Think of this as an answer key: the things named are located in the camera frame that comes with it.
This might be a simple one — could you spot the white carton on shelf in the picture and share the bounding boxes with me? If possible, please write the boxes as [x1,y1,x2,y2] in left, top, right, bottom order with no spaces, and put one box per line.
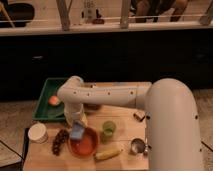
[83,0,96,23]

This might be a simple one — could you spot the green plastic cup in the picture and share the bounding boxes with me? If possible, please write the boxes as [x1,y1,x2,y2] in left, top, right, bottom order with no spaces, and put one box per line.
[101,121,116,142]

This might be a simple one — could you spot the blue sponge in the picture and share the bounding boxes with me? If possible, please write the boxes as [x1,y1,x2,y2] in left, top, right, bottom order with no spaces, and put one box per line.
[70,123,85,140]

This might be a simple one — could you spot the seated person legs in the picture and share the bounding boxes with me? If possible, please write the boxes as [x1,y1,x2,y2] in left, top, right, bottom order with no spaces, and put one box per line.
[131,0,188,23]

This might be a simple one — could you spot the dark grape bunch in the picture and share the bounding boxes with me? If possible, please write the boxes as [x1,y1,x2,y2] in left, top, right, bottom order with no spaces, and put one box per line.
[52,129,69,156]

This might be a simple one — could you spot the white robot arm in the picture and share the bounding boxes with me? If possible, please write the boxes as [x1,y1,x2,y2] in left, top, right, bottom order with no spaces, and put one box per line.
[57,76,204,171]

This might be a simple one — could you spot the small metal cup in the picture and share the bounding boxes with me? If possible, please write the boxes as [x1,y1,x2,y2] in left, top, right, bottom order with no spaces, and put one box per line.
[131,138,145,155]

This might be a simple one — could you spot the red bowl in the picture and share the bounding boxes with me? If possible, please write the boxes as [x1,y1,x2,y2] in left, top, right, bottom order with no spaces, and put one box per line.
[67,127,99,158]

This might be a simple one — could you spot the metal spoon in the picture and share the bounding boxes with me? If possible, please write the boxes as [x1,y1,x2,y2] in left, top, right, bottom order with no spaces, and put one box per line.
[143,138,148,157]

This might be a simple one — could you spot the green plastic tray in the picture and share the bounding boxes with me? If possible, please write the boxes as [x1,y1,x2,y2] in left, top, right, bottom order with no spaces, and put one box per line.
[33,78,66,122]

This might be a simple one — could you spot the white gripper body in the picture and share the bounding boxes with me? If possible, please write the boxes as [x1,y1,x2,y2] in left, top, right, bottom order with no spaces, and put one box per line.
[64,104,88,127]

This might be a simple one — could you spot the orange peach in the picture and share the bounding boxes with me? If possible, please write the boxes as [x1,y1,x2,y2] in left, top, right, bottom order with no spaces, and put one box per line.
[48,95,61,106]

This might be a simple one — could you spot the brown chocolate bar box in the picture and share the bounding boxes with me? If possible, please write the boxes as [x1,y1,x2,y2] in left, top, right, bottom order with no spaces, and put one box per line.
[133,111,145,122]

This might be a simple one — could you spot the black office chair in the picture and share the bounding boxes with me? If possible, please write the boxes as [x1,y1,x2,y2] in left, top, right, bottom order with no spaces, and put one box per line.
[0,3,35,28]

